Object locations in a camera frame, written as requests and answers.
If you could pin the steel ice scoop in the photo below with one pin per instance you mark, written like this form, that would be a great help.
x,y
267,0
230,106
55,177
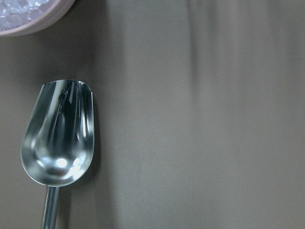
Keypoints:
x,y
58,145

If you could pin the pink bowl of ice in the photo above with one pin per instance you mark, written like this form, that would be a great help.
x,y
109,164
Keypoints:
x,y
22,17

